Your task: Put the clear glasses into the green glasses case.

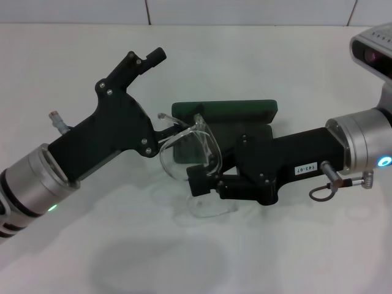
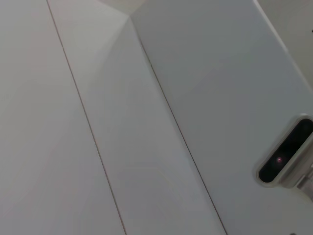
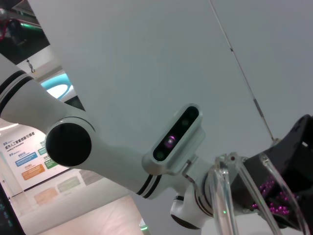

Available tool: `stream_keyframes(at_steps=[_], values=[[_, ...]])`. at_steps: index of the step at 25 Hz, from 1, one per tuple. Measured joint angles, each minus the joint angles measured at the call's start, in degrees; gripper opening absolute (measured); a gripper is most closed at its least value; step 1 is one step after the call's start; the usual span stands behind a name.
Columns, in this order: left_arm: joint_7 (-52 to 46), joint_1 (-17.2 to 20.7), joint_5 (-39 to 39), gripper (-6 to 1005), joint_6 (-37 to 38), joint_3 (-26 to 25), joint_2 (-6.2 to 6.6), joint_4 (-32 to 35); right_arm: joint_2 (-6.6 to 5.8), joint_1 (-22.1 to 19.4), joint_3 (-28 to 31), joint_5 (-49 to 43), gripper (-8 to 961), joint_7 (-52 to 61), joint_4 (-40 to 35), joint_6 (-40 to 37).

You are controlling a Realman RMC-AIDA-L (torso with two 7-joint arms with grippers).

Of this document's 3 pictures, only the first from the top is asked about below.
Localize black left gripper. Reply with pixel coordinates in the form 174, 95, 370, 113
48, 47, 192, 184

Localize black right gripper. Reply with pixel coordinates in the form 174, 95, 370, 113
186, 126, 350, 206

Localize clear white glasses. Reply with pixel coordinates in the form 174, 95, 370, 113
157, 111, 240, 219

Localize green glasses case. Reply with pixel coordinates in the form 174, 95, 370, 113
170, 98, 279, 166

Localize left gripper cable with plugs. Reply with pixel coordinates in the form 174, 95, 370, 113
48, 109, 72, 135

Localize gripper cable with plugs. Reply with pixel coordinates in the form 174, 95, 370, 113
308, 160, 377, 202
48, 109, 72, 135

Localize right gripper cable with plugs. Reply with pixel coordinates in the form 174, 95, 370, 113
308, 160, 377, 202

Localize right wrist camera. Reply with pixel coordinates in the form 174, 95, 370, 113
350, 26, 392, 81

